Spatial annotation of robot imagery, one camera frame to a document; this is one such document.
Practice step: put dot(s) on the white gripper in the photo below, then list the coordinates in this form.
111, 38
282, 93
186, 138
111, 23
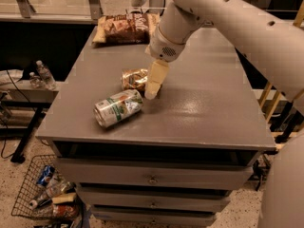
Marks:
163, 47

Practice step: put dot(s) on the orange soda can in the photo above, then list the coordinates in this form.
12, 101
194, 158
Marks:
134, 78

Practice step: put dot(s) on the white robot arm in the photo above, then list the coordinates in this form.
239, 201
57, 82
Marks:
276, 49

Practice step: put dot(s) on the white green 7up can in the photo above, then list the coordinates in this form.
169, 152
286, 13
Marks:
118, 107

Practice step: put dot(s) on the blue can in basket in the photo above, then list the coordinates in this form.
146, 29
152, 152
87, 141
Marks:
46, 175

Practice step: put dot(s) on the red can in basket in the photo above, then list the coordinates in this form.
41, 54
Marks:
65, 211

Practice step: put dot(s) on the brown chip bag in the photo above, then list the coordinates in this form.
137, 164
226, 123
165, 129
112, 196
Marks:
131, 28

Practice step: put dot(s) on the grey drawer cabinet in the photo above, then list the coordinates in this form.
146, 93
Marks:
177, 160

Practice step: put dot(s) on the clear water bottle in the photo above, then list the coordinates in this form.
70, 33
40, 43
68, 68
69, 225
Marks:
45, 75

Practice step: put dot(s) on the small clear bottle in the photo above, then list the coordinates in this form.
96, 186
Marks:
35, 80

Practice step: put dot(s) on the black side table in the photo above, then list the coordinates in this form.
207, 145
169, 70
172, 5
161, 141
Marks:
22, 108

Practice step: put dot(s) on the yellow sponge in basket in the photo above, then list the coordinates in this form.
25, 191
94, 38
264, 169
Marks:
69, 197

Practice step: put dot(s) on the plastic bottle in basket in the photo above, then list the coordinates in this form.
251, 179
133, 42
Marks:
53, 191

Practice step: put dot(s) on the wire basket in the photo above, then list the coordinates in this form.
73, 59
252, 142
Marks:
29, 190

